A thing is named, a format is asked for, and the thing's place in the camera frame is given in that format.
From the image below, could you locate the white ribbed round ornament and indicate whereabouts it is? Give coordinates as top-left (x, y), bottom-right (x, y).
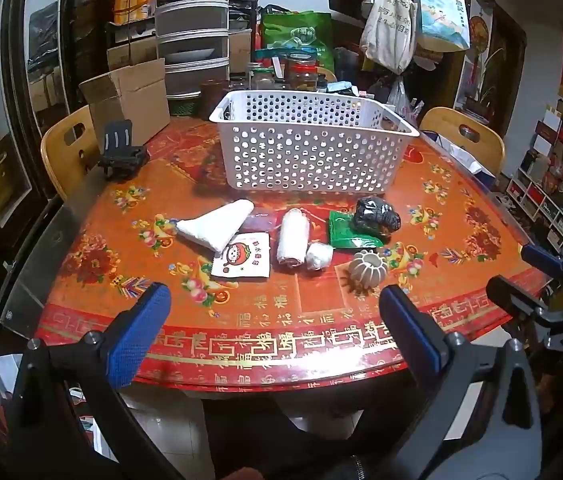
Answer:
top-left (347, 250), bottom-right (388, 289)

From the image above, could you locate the small white ball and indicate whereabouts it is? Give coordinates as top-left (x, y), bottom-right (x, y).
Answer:
top-left (305, 242), bottom-right (333, 271)

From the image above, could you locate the green foil packet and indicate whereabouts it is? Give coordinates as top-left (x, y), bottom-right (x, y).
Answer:
top-left (328, 210), bottom-right (385, 249)

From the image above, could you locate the dark grey sock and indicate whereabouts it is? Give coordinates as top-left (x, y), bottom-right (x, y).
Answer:
top-left (352, 196), bottom-right (402, 238)

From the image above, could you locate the tomato cartoon wipes packet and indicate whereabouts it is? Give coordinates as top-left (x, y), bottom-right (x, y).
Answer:
top-left (211, 232), bottom-right (271, 280)

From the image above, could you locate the white pink towel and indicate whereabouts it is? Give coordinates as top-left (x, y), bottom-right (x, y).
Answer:
top-left (276, 208), bottom-right (310, 268)

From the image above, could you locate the right wooden chair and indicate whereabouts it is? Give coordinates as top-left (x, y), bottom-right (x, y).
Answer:
top-left (419, 106), bottom-right (505, 177)

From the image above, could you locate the wooden chair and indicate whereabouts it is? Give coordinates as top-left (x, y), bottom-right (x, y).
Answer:
top-left (419, 106), bottom-right (505, 177)
top-left (41, 106), bottom-right (100, 200)

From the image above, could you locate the black phone stand clamp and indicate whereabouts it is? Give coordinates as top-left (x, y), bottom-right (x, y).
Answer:
top-left (98, 119), bottom-right (150, 181)

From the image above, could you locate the left wooden chair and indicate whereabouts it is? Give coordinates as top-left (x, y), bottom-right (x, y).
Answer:
top-left (41, 106), bottom-right (100, 200)

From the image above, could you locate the white perforated plastic basket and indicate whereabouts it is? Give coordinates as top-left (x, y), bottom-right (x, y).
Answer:
top-left (209, 90), bottom-right (419, 195)

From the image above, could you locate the brown cardboard box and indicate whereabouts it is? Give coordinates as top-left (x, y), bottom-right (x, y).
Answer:
top-left (80, 58), bottom-right (170, 151)

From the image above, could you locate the blue illustrated paper bag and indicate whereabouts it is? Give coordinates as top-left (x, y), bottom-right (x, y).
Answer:
top-left (417, 0), bottom-right (470, 53)

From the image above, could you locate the brown plastic jug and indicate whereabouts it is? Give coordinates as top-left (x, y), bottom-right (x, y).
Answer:
top-left (198, 79), bottom-right (230, 120)

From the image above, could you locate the beige canvas tote bag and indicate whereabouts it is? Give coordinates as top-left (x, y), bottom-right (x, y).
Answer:
top-left (361, 0), bottom-right (418, 75)

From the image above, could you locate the red lid pickle jar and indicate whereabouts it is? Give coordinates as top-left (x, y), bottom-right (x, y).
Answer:
top-left (288, 58), bottom-right (318, 91)

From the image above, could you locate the grey stacked drawer unit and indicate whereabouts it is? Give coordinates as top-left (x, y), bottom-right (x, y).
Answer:
top-left (155, 0), bottom-right (230, 101)

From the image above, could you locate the green shopping bag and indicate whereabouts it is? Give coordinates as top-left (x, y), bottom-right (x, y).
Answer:
top-left (261, 4), bottom-right (335, 72)

